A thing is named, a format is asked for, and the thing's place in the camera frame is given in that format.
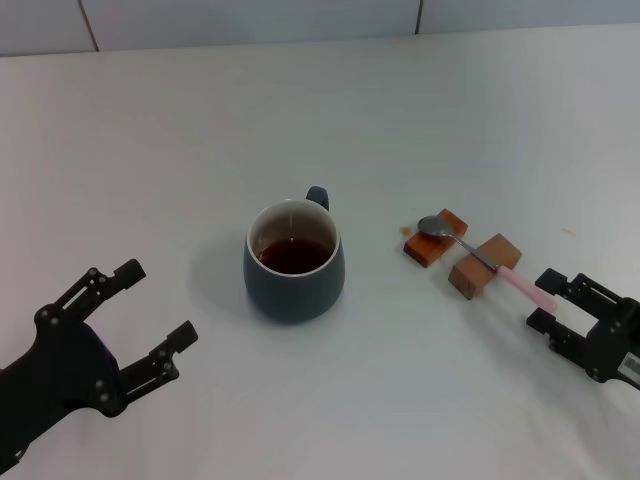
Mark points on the grey ceramic cup with tea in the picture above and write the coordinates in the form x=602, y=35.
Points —
x=295, y=295

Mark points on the reddish brown wooden block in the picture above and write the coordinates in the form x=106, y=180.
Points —
x=425, y=251

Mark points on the light brown wooden block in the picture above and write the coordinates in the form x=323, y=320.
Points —
x=500, y=250

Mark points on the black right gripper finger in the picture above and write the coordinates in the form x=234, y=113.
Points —
x=542, y=322
x=550, y=281

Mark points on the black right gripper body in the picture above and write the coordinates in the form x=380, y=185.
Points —
x=612, y=345

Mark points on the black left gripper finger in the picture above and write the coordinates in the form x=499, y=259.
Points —
x=182, y=337
x=127, y=275

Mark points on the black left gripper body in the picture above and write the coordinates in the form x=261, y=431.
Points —
x=65, y=370

